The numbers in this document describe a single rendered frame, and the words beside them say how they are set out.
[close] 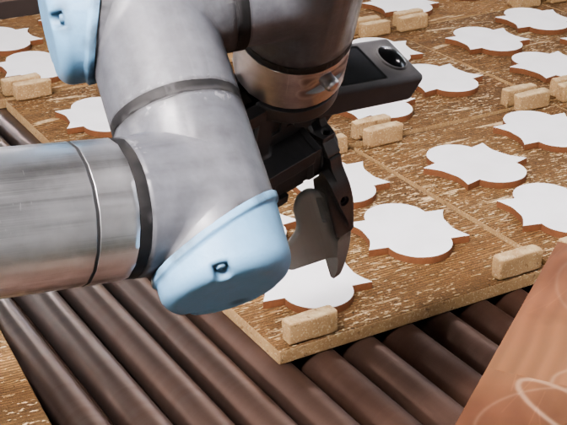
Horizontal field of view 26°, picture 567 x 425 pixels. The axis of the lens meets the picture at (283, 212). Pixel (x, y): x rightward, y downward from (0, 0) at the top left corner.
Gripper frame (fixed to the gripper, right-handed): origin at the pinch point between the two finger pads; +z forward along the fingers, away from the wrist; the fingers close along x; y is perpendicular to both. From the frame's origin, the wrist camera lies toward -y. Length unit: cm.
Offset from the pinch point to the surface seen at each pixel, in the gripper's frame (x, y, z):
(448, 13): -52, -88, 90
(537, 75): -24, -77, 68
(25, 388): -7.6, 21.9, 24.5
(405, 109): -28, -50, 60
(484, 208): -3, -38, 42
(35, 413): -4.1, 22.8, 22.0
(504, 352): 19.0, -9.3, 6.1
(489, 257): 4.3, -30.2, 35.0
